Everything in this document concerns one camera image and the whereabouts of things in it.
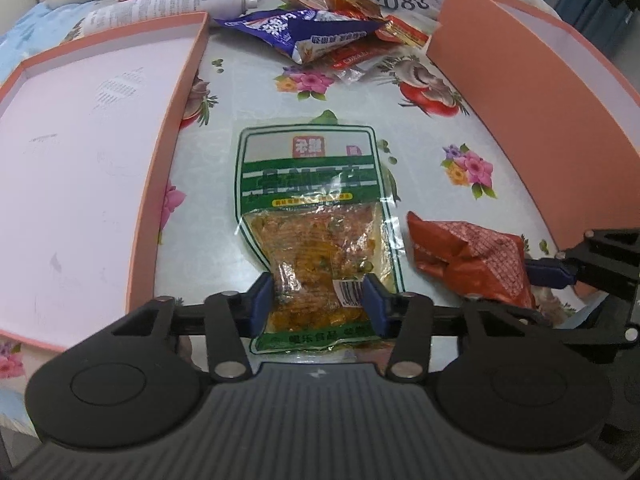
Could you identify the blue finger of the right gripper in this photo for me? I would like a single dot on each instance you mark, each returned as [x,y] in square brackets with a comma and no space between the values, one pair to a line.
[549,272]

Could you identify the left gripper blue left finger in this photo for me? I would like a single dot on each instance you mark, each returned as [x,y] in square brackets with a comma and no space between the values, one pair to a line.
[247,312]

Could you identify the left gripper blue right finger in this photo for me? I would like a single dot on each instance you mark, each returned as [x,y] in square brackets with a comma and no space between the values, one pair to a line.
[390,313]

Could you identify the orange red snack packet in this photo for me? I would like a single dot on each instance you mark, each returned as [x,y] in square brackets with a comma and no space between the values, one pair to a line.
[472,261]

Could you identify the green pickle snack packet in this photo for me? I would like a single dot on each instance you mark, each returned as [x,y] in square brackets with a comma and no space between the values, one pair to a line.
[316,206]

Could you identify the blue snack bag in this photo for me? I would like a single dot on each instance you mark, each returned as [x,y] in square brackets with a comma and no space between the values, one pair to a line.
[303,35]

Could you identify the pink cardboard box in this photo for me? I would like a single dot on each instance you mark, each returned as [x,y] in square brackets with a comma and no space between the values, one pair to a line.
[564,115]

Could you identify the floral plastic tablecloth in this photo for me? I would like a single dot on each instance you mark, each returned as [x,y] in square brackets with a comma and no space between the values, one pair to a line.
[445,164]

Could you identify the pink box lid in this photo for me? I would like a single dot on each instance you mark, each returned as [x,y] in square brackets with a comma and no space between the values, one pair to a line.
[88,131]

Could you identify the red flat snack packet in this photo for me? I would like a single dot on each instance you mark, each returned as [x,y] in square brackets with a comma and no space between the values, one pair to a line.
[352,62]

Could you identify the red yellow snack packet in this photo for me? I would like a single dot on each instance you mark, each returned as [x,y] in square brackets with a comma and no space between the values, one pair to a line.
[397,31]

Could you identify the white 2088 label bag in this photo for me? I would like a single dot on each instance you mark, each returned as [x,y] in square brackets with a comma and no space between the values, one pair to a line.
[405,0]

